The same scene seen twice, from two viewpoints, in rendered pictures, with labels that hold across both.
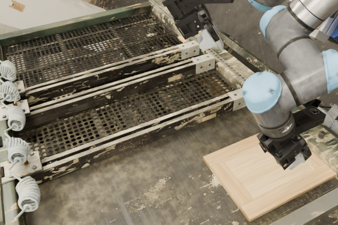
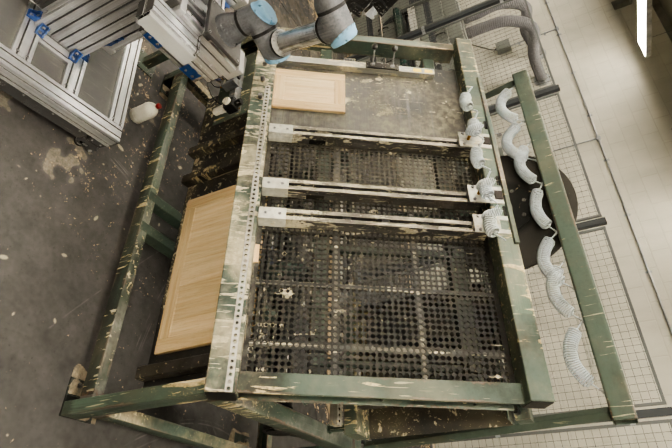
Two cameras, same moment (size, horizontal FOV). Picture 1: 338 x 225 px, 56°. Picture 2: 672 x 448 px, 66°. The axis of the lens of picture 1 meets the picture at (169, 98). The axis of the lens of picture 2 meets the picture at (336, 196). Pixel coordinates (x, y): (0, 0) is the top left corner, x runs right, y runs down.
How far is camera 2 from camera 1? 3.05 m
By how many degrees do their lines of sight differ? 86
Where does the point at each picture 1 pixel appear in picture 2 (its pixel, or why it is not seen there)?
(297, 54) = not seen: outside the picture
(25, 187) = (467, 98)
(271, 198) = (325, 76)
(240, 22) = (36, 380)
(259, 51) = (84, 308)
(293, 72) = not seen: outside the picture
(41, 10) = not seen: outside the picture
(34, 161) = (462, 137)
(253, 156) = (313, 97)
